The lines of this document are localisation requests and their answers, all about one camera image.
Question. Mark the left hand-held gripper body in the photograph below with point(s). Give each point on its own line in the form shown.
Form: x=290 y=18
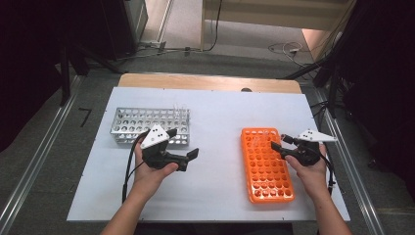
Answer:
x=155 y=137

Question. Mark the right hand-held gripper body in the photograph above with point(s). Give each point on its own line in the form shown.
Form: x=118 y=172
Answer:
x=308 y=153

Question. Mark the clear test tube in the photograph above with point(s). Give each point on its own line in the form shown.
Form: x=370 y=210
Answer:
x=176 y=107
x=185 y=107
x=266 y=132
x=256 y=141

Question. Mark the metal test tube rack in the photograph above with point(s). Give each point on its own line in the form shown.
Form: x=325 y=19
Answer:
x=133 y=125

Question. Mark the orange test tube rack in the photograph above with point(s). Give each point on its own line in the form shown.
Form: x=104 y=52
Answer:
x=267 y=176

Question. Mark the person's right hand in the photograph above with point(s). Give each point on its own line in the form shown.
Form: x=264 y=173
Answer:
x=311 y=178

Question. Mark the person's left hand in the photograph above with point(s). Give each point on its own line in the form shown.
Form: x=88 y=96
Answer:
x=148 y=179

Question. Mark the white board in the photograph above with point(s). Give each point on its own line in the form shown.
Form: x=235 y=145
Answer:
x=215 y=130

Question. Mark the wooden table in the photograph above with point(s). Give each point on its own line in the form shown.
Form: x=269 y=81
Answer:
x=195 y=81

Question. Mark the dark table grommet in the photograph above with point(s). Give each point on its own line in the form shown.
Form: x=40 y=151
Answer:
x=246 y=89

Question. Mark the black metal stand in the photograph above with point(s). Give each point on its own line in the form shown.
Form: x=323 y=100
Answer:
x=333 y=88
x=65 y=81

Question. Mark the dark curtain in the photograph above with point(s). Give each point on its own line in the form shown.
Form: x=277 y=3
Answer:
x=385 y=81

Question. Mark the black cabinet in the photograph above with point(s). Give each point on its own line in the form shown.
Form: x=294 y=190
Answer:
x=120 y=29

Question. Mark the beige wooden furniture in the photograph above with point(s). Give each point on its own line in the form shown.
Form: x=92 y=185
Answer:
x=277 y=13

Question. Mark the aluminium floor rail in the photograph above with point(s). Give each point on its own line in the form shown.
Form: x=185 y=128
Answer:
x=36 y=163
x=352 y=169
x=164 y=23

